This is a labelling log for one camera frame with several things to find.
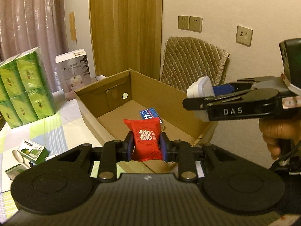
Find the red candy packet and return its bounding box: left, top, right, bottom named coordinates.
left=123, top=117, right=162, bottom=162

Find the white square night light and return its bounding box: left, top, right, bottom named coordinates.
left=186, top=76, right=215, bottom=122

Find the green spray medicine box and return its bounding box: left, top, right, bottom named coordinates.
left=17, top=139, right=49, bottom=165

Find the white plastic spoon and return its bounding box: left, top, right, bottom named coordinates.
left=12, top=150, right=30, bottom=169

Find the silver green tea pouch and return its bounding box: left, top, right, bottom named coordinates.
left=5, top=164, right=30, bottom=181

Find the person's right hand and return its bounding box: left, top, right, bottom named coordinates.
left=259, top=116, right=300, bottom=160

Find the blue playing card box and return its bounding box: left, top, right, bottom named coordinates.
left=139, top=108, right=163, bottom=124

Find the checked tablecloth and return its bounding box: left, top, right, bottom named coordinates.
left=1, top=90, right=115, bottom=223

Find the large brown cardboard box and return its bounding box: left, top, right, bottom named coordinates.
left=74, top=69, right=218, bottom=174

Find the quilted chair cushion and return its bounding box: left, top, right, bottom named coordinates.
left=161, top=36, right=230, bottom=91

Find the white humidifier box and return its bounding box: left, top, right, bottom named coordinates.
left=55, top=49, right=91, bottom=101

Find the green tissue multipack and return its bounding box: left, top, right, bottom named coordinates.
left=1, top=47, right=56, bottom=129

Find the wooden door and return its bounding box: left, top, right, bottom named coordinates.
left=89, top=0, right=163, bottom=80

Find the beige curtain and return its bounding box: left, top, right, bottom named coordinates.
left=1, top=0, right=68, bottom=92

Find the single wall socket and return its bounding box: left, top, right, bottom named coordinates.
left=236, top=26, right=253, bottom=47

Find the double wall socket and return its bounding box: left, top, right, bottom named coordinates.
left=178, top=15, right=203, bottom=33

